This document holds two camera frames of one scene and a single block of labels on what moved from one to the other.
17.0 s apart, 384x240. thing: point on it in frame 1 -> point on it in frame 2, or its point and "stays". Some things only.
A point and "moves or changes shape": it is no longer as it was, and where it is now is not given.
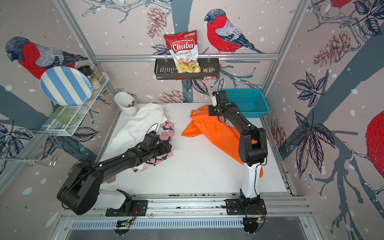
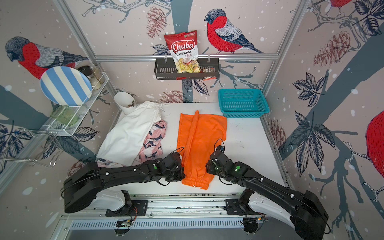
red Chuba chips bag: x=184 y=49 stays
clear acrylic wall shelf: x=67 y=121 stays
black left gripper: x=163 y=149 -> x=181 y=173
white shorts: x=132 y=132 stays
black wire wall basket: x=165 y=69 stays
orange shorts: x=225 y=138 moves or changes shape
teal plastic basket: x=252 y=103 stays
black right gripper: x=210 y=112 -> x=209 y=166
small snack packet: x=207 y=69 stays
